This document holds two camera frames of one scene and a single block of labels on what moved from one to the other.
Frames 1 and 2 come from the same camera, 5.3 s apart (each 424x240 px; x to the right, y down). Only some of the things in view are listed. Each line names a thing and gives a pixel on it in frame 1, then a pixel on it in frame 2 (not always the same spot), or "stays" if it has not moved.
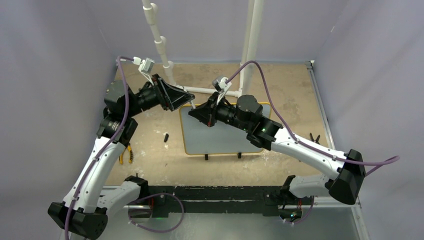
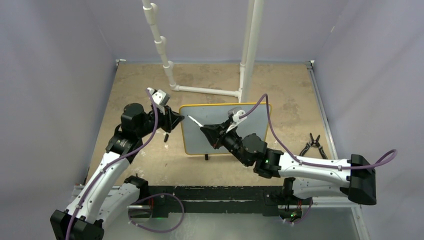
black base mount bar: (165, 200) stays
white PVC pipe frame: (255, 13) stays
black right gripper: (207, 113) to (216, 134)
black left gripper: (170, 97) to (170, 119)
